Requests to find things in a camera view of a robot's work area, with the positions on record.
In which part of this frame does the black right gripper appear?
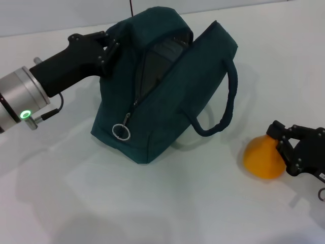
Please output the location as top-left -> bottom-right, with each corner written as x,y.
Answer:
265,120 -> 325,183

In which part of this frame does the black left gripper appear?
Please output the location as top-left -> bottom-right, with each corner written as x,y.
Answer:
28,30 -> 122,99

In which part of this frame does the clear zipper pull ring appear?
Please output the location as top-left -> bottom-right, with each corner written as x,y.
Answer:
112,123 -> 131,141

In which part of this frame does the teal fabric zipper bag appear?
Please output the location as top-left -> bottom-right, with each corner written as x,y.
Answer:
90,6 -> 240,165

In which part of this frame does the yellow pear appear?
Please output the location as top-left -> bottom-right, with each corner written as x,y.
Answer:
243,134 -> 286,180

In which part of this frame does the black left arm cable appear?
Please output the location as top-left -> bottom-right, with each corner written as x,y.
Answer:
25,93 -> 64,131

